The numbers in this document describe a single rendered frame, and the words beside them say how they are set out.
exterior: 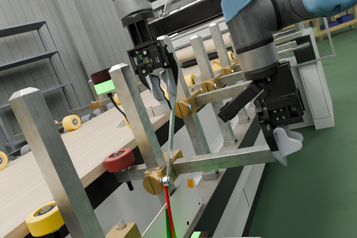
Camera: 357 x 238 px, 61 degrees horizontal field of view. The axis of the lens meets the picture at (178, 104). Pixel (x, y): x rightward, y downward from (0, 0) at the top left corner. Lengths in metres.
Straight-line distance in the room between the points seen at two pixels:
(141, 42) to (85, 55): 5.00
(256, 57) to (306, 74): 2.35
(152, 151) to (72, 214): 0.25
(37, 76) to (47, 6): 1.21
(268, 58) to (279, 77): 0.05
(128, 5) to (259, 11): 0.25
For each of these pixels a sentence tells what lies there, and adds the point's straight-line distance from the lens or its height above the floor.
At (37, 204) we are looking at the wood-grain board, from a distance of 0.78.
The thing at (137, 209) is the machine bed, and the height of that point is 0.70.
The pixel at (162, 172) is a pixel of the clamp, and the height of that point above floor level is 0.86.
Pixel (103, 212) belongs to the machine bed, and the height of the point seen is 0.78.
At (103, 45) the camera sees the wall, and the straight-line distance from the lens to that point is 5.92.
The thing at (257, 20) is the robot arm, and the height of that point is 1.11.
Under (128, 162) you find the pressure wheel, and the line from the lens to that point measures 0.83.
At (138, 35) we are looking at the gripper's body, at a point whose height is 1.17.
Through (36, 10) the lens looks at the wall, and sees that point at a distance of 5.69.
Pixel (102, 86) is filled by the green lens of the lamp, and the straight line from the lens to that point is 0.71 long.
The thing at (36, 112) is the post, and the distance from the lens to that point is 0.51.
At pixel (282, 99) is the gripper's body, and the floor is 0.96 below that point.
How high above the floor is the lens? 1.12
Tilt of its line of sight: 10 degrees down
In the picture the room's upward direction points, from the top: 20 degrees counter-clockwise
